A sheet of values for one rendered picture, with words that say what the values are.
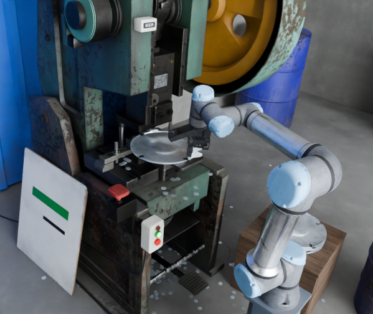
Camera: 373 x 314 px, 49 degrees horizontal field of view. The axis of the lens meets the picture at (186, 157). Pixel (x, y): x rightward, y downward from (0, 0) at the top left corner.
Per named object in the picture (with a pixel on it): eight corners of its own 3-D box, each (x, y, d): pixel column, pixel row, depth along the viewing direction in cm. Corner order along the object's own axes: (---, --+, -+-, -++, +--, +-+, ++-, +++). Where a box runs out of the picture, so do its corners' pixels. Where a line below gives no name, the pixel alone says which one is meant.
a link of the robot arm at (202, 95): (200, 101, 137) (188, 85, 141) (197, 124, 145) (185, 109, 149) (220, 95, 140) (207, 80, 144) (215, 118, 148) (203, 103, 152)
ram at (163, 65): (178, 119, 175) (183, 50, 160) (152, 129, 165) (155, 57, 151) (151, 106, 185) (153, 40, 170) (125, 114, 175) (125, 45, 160)
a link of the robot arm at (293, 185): (280, 291, 141) (342, 171, 108) (247, 308, 134) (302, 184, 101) (258, 265, 149) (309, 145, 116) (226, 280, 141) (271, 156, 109)
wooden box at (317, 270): (329, 282, 220) (347, 232, 203) (301, 328, 193) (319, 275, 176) (263, 248, 240) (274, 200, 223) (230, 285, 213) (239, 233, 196)
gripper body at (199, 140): (208, 151, 159) (212, 129, 150) (186, 151, 158) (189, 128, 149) (207, 137, 164) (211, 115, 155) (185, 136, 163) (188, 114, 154)
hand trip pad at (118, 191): (131, 207, 153) (131, 190, 149) (118, 214, 149) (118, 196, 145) (119, 199, 157) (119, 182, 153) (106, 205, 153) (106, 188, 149)
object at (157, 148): (116, 144, 174) (116, 142, 174) (165, 126, 193) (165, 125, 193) (162, 172, 158) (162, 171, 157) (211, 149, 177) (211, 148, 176)
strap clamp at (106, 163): (134, 159, 179) (134, 138, 174) (103, 172, 168) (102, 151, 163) (125, 154, 183) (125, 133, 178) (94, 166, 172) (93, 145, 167)
